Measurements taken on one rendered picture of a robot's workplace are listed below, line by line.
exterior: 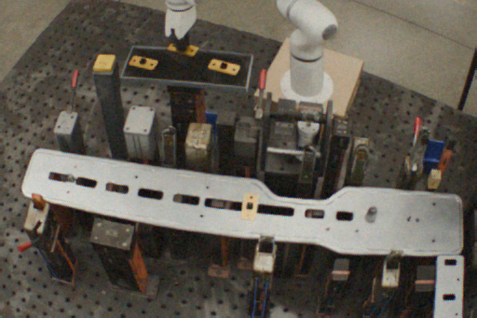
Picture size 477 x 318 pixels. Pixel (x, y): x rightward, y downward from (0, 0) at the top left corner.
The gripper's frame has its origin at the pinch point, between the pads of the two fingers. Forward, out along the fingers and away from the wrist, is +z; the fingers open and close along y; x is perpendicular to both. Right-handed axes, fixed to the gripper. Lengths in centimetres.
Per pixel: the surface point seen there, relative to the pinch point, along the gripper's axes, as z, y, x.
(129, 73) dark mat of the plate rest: 8.5, 9.6, -13.1
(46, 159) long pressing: 24, 40, -31
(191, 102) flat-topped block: 19.8, 3.8, 4.0
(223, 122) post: 14.7, 10.8, 17.4
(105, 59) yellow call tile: 8.4, 7.1, -24.1
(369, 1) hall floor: 124, -210, 20
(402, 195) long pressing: 25, 7, 72
